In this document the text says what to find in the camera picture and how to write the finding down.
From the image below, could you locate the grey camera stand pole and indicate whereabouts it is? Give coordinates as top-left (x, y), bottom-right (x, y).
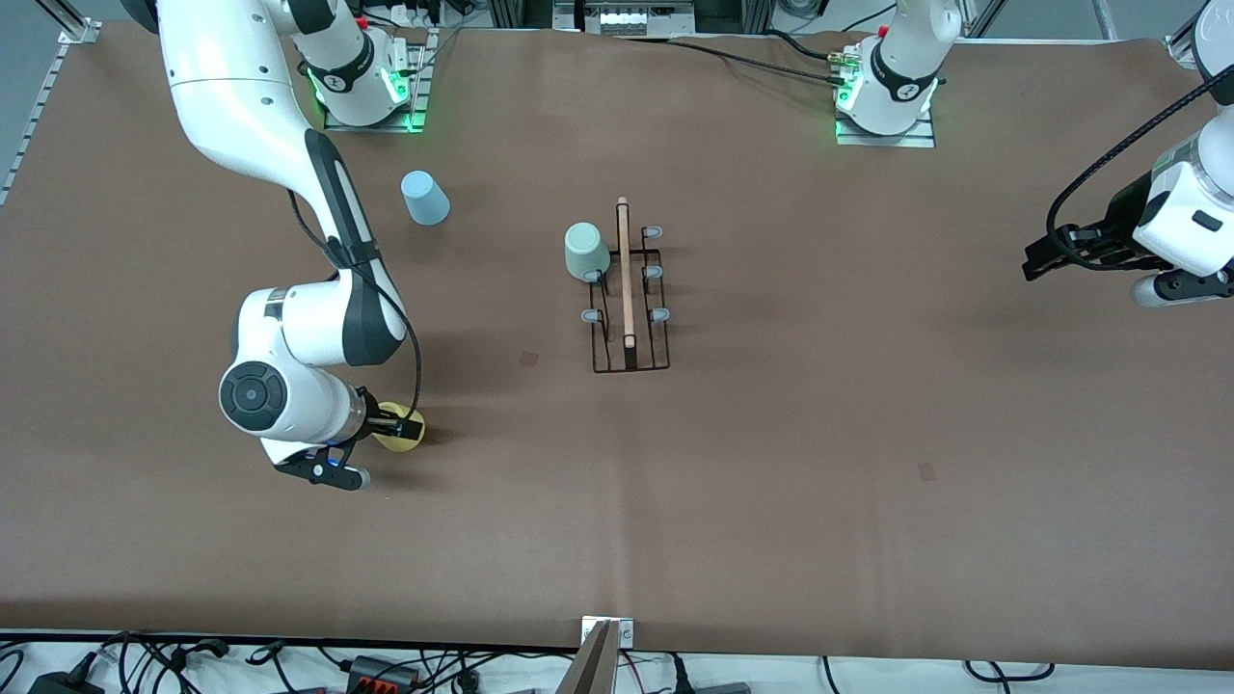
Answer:
top-left (554, 620), bottom-right (623, 694)

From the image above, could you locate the aluminium corner profile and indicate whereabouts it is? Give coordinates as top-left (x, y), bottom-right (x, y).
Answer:
top-left (1165, 0), bottom-right (1234, 67)
top-left (37, 0), bottom-right (100, 46)

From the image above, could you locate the black looped floor cable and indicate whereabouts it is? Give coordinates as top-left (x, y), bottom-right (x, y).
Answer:
top-left (964, 660), bottom-right (1057, 683)

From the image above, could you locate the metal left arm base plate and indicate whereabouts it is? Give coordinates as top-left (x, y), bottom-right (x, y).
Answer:
top-left (834, 92), bottom-right (938, 150)

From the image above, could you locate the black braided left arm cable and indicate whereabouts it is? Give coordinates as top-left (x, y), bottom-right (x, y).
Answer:
top-left (1049, 77), bottom-right (1234, 252)

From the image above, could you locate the black wire cup holder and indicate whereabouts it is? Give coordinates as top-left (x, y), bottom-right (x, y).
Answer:
top-left (579, 197), bottom-right (673, 375)

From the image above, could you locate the silver stand bracket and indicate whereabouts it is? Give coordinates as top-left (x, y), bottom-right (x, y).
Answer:
top-left (581, 617), bottom-right (635, 649)

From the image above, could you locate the yellow plastic cup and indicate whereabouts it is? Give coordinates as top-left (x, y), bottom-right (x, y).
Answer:
top-left (374, 402), bottom-right (426, 453)

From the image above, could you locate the aluminium edge rail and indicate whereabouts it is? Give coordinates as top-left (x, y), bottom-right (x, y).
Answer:
top-left (0, 43), bottom-right (73, 205)

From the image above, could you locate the black box with red connectors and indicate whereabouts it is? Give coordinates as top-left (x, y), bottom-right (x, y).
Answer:
top-left (345, 655), bottom-right (422, 691)

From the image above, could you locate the light blue plastic cup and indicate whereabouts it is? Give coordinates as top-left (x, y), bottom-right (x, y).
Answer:
top-left (401, 171), bottom-right (451, 227)

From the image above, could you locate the grey-green plastic cup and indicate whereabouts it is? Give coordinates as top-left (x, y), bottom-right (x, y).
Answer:
top-left (564, 222), bottom-right (612, 282)

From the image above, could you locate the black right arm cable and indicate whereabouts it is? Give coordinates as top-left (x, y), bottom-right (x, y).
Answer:
top-left (287, 188), bottom-right (423, 420)

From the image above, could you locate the white electrical device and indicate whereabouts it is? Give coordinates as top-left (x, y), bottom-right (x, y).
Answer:
top-left (577, 0), bottom-right (697, 37)

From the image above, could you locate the brown table cover sheet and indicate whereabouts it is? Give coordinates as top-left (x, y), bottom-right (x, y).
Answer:
top-left (0, 21), bottom-right (1234, 666)

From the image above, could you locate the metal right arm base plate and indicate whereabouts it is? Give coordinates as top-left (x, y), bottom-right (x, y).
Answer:
top-left (323, 29), bottom-right (430, 133)

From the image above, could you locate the white power strip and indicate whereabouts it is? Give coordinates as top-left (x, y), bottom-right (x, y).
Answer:
top-left (371, 3), bottom-right (444, 28)

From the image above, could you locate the black power adapter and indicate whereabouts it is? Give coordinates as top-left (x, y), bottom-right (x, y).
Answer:
top-left (27, 670), bottom-right (105, 694)

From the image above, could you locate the black base power cable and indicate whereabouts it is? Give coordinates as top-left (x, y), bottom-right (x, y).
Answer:
top-left (665, 32), bottom-right (849, 86)

